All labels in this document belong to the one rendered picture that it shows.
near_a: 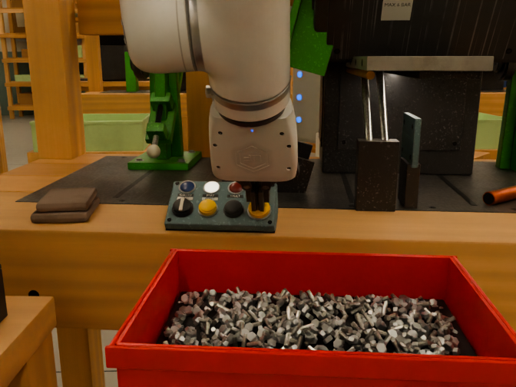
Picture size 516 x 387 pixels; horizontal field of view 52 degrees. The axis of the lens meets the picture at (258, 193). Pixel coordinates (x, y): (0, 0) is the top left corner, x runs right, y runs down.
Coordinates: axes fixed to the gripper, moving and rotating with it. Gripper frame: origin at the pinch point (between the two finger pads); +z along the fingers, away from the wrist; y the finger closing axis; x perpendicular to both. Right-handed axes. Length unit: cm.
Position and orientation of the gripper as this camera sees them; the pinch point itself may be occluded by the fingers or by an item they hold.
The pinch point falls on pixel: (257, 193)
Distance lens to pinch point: 68.8
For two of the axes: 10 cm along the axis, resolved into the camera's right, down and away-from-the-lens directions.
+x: 0.7, -7.6, 6.5
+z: 0.5, 6.5, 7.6
